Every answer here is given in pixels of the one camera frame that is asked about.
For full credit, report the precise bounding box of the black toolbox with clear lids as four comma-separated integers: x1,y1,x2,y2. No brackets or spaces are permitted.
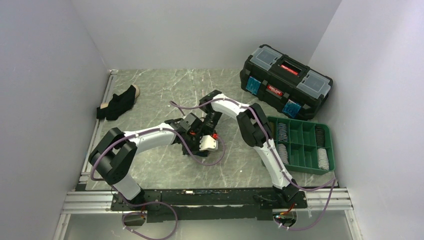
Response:
239,44,334,121

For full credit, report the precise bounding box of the green compartment tray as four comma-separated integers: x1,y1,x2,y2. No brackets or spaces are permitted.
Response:
267,116,336,175

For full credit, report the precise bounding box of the navy striped underwear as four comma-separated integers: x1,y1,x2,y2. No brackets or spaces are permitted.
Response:
276,122,289,142

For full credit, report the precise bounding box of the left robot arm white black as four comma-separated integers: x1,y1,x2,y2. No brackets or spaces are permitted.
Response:
88,113,218,210

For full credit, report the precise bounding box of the dark navy orange clothes pile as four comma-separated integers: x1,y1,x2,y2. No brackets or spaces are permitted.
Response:
182,149,210,158

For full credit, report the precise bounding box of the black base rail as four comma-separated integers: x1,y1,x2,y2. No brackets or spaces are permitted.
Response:
111,187,308,223

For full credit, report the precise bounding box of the grey striped roll right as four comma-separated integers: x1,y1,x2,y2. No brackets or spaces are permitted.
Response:
317,148,330,171

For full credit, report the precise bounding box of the grey striped rolled cloth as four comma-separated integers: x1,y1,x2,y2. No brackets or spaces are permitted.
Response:
277,144,289,165

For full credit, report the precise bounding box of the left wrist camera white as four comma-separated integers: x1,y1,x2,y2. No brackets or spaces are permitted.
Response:
199,135,219,152

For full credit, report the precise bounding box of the dark striped roll in tray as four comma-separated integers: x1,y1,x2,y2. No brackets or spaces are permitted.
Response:
315,126,326,148

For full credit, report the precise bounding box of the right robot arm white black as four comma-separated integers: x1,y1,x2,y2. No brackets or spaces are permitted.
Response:
199,90,299,208

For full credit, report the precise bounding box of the aluminium frame rail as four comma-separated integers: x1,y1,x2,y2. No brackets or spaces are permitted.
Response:
52,71,117,240

